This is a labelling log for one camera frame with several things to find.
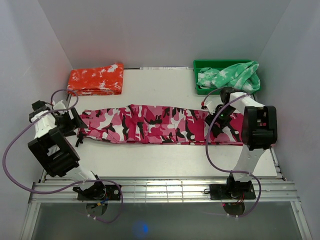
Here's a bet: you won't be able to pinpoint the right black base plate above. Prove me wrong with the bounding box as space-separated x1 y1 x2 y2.
209 184 256 200

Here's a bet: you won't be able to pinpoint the green tie-dye trousers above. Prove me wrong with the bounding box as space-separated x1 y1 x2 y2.
196 59 262 95

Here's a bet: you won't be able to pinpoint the green plastic bin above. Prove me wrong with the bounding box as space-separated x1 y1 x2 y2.
192 59 261 96

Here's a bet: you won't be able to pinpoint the aluminium frame rail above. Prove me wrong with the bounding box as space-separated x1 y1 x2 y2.
29 178 300 204

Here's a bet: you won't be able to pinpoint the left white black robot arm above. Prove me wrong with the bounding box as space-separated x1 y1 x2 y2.
28 100 107 200

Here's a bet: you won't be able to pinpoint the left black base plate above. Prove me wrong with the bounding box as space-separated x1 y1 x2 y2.
72 184 121 201

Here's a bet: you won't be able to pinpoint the folded orange white trousers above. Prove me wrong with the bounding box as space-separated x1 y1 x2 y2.
67 63 124 96

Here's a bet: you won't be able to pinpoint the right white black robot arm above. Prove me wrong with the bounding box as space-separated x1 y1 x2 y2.
201 87 278 201

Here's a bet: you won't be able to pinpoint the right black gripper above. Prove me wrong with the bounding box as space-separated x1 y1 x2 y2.
205 105 236 138

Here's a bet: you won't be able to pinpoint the pink camouflage trousers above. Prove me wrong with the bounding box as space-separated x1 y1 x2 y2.
74 104 248 148

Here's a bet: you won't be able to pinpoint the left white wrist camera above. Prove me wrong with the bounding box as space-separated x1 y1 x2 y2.
51 100 67 111

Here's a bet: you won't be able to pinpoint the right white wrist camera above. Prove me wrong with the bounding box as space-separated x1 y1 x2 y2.
201 100 217 114

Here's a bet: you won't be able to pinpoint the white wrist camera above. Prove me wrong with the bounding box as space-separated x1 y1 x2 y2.
201 100 217 114
51 100 67 111

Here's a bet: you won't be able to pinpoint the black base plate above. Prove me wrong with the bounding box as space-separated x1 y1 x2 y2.
209 184 256 200
72 184 121 201

